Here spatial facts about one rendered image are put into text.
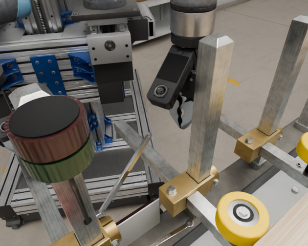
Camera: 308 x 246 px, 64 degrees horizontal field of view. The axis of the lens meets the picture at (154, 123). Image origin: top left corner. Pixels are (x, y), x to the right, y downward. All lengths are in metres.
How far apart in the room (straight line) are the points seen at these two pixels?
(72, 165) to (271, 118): 0.54
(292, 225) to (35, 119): 0.39
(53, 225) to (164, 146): 1.37
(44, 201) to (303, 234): 0.44
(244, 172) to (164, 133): 1.20
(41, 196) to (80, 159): 0.33
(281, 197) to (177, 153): 1.01
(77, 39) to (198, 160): 0.64
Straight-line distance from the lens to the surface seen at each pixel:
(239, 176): 0.75
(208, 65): 0.37
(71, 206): 0.35
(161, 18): 3.86
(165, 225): 0.64
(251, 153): 0.65
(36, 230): 1.57
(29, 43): 1.00
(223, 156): 1.77
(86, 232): 0.41
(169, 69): 0.43
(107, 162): 1.44
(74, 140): 0.20
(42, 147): 0.19
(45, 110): 0.22
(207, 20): 0.43
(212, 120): 0.43
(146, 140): 0.49
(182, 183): 0.54
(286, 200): 0.85
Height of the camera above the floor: 1.27
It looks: 40 degrees down
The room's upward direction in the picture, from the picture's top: 2 degrees counter-clockwise
